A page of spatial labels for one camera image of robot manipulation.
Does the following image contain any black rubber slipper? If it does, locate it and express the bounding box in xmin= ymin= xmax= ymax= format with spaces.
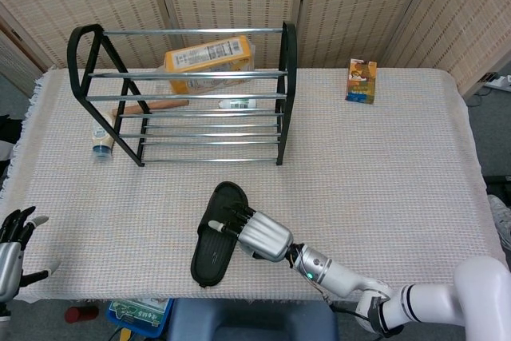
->
xmin=190 ymin=180 xmax=251 ymax=288

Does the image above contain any grey sneaker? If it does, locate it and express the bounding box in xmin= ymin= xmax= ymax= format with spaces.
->
xmin=487 ymin=194 xmax=511 ymax=254

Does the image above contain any woven folding screen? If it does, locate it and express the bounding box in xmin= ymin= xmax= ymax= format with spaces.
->
xmin=0 ymin=0 xmax=511 ymax=98

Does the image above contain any black metal shoe rack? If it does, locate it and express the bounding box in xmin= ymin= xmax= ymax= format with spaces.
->
xmin=66 ymin=21 xmax=298 ymax=168

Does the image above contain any red cylinder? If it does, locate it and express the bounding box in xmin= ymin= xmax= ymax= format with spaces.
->
xmin=65 ymin=305 xmax=99 ymax=324

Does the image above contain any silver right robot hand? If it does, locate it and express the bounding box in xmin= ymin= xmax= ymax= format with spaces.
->
xmin=208 ymin=204 xmax=295 ymax=264

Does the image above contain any cream tube blue cap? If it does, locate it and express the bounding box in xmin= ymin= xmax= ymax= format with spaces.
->
xmin=91 ymin=112 xmax=116 ymax=162

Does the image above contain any orange blue carton box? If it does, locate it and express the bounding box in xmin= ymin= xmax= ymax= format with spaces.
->
xmin=345 ymin=57 xmax=378 ymax=105

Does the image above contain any white power strip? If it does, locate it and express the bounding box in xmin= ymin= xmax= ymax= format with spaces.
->
xmin=485 ymin=73 xmax=511 ymax=93

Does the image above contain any yellow cat print bag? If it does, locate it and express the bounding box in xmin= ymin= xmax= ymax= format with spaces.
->
xmin=155 ymin=35 xmax=256 ymax=95

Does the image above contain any blue box green print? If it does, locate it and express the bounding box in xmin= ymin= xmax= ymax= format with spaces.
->
xmin=105 ymin=297 xmax=175 ymax=340

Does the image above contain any dark blue seat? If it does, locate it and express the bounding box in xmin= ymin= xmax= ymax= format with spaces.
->
xmin=167 ymin=299 xmax=340 ymax=341

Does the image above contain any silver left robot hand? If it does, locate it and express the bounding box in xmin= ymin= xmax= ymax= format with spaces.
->
xmin=0 ymin=205 xmax=61 ymax=304

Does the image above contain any wooden rolling pin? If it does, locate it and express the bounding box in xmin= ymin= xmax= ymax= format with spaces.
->
xmin=111 ymin=99 xmax=189 ymax=117

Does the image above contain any white bottle green label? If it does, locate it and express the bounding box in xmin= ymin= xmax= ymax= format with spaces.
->
xmin=218 ymin=98 xmax=263 ymax=110

